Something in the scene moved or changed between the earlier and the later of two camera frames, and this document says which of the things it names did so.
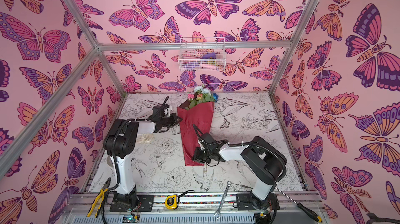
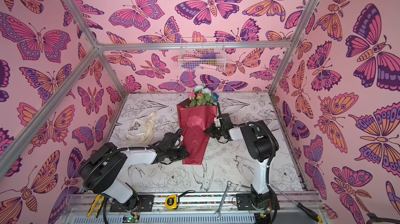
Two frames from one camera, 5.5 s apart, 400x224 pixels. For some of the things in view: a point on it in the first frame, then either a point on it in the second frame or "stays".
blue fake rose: [215, 97] stays
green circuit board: [129, 219] stays
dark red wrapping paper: [200, 116] stays
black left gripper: [174, 116] -> [183, 150]
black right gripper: [199, 151] -> [214, 130]
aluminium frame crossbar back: [158, 47] stays
